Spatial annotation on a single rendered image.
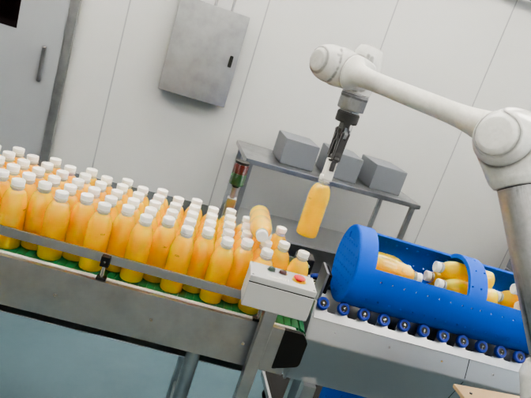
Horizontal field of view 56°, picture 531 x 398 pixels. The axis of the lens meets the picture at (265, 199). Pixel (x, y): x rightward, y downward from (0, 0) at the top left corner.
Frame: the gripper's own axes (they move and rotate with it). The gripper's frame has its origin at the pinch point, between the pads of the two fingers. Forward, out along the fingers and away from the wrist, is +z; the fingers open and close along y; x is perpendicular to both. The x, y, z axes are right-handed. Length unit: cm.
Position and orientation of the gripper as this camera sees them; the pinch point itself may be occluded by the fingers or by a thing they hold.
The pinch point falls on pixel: (329, 170)
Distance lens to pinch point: 169.4
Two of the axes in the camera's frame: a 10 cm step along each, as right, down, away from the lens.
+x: -9.5, -2.8, -1.1
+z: -3.0, 9.2, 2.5
